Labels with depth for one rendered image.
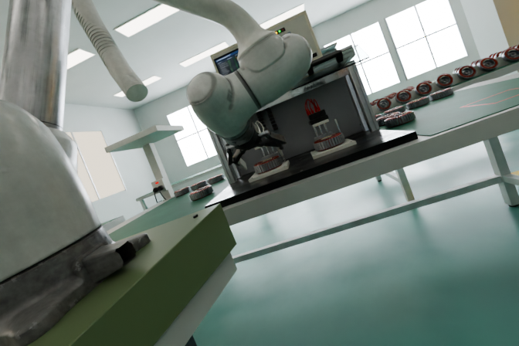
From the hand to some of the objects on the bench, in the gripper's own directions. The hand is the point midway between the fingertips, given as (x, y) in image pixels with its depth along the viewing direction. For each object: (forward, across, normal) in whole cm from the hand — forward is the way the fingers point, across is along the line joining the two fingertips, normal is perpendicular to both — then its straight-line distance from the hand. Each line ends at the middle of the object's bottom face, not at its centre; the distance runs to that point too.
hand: (262, 158), depth 85 cm
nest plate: (+12, -1, -1) cm, 12 cm away
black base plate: (+14, +12, -2) cm, 18 cm away
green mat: (+33, +76, +9) cm, 83 cm away
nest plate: (+12, +24, -1) cm, 26 cm away
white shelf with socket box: (+63, -79, +26) cm, 104 cm away
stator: (+28, +55, +6) cm, 62 cm away
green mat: (+33, -53, +9) cm, 63 cm away
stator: (+11, -1, 0) cm, 11 cm away
